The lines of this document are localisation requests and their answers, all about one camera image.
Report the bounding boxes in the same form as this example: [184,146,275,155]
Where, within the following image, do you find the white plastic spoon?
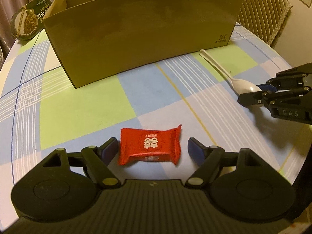
[199,49,261,96]

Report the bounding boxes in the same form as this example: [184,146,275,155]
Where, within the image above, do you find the red candy packet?
[118,125,181,165]

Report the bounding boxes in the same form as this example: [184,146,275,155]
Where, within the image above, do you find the checked tablecloth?
[1,31,311,230]

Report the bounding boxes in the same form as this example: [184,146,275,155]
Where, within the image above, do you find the quilted beige chair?
[238,0,292,48]

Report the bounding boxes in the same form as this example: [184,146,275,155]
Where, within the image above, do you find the brown cardboard box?
[43,0,242,88]

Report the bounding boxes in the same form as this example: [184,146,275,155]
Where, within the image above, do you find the round instant food bowl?
[10,0,52,41]

